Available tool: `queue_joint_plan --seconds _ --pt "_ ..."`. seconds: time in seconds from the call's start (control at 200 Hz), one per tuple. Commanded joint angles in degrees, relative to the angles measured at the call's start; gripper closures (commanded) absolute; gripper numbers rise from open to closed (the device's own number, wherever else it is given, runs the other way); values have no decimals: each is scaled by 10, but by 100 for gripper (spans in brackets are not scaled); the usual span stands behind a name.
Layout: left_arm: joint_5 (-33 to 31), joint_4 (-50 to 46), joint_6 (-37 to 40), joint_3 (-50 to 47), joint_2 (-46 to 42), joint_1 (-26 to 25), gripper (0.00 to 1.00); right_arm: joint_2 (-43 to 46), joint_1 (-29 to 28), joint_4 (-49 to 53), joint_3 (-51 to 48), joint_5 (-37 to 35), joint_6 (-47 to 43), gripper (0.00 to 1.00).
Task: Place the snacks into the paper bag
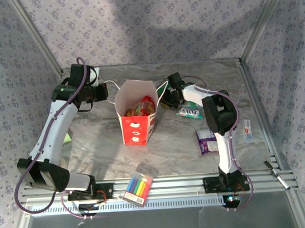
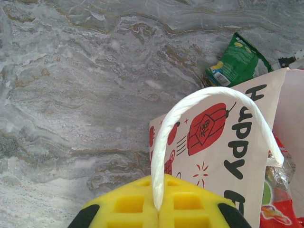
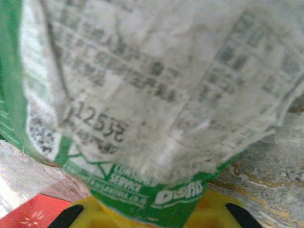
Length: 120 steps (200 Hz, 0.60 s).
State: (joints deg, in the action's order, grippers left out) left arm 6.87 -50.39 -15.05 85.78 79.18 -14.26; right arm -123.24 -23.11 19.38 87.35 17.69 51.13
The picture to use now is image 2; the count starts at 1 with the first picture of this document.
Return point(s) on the dark green chips bag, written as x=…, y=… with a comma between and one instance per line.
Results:
x=237, y=61

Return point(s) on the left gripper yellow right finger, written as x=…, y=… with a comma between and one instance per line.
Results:
x=197, y=211

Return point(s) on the white red printed paper bag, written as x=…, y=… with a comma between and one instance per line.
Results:
x=213, y=154

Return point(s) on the red fruit candy bag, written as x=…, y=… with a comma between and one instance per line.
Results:
x=280, y=213

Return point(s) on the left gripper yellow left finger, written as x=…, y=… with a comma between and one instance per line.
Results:
x=118, y=211

